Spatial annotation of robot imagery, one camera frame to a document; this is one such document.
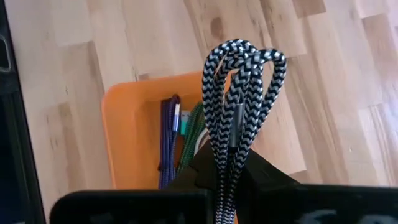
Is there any translucent orange plastic bin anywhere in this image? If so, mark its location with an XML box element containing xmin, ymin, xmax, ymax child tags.
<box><xmin>101</xmin><ymin>70</ymin><xmax>308</xmax><ymax>191</ymax></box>

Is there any purple braided USB cable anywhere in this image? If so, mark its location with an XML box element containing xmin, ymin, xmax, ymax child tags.
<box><xmin>157</xmin><ymin>94</ymin><xmax>182</xmax><ymax>190</ymax></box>

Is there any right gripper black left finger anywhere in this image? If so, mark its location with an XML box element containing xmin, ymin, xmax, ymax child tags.
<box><xmin>49</xmin><ymin>141</ymin><xmax>216</xmax><ymax>224</ymax></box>

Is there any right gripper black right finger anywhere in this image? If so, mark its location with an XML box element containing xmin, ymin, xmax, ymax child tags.
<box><xmin>236</xmin><ymin>148</ymin><xmax>398</xmax><ymax>224</ymax></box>

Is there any green braided USB cable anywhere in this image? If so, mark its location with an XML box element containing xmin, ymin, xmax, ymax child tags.
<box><xmin>176</xmin><ymin>101</ymin><xmax>206</xmax><ymax>175</ymax></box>

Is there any black and white braided cable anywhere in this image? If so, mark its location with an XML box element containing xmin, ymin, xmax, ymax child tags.
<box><xmin>201</xmin><ymin>38</ymin><xmax>288</xmax><ymax>224</ymax></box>

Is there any black metal frame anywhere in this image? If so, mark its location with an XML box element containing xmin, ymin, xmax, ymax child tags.
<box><xmin>0</xmin><ymin>0</ymin><xmax>47</xmax><ymax>224</ymax></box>

